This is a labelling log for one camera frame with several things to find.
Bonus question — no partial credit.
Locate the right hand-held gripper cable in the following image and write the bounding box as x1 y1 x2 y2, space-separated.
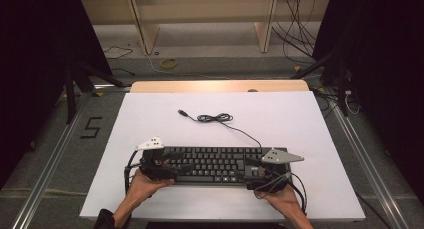
254 170 308 216

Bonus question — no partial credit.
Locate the white floor cable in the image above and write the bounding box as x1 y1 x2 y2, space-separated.
144 52 231 81

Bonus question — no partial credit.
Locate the thin black floor cable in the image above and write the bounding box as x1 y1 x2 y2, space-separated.
103 45 134 60

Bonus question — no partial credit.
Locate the metal floor rail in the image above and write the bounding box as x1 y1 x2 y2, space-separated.
328 88 411 229
11 88 91 229

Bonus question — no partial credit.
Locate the yellow tape roll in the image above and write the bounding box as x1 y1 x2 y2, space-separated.
159 57 179 69

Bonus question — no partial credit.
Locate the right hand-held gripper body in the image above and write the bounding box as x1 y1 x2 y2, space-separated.
245 148 305 192

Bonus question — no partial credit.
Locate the black metal stand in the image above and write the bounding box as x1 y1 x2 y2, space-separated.
289 48 349 117
64 63 131 125

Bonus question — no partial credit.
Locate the left hand-held gripper cable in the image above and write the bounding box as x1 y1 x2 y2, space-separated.
123 150 142 194

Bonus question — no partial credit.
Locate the black keyboard cable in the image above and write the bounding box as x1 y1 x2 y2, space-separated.
177 109 263 149

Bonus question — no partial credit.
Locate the person's left hand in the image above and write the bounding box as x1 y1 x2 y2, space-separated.
128 170 175 203

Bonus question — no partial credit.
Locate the black keyboard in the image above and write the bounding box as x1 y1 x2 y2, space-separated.
159 146 292 187

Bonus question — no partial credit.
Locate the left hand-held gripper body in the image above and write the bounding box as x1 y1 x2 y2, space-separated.
135 136 178 182

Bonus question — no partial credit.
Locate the hand-held gripper cable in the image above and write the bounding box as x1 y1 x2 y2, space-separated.
254 170 308 216
123 150 142 194

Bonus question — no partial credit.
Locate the hanging black cable bundle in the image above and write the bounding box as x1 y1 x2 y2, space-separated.
271 0 318 65

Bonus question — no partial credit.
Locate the person's right hand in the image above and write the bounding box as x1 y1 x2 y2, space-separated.
254 188 301 215

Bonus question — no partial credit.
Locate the dark curtain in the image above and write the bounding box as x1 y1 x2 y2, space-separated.
313 0 424 203
0 0 113 190

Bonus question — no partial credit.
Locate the light wooden desk frame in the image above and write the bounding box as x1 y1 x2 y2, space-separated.
81 0 333 55

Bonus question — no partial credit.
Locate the white board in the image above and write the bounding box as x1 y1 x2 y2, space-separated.
79 91 367 222

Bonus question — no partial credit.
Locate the floor cable bundle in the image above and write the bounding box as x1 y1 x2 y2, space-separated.
313 88 362 118

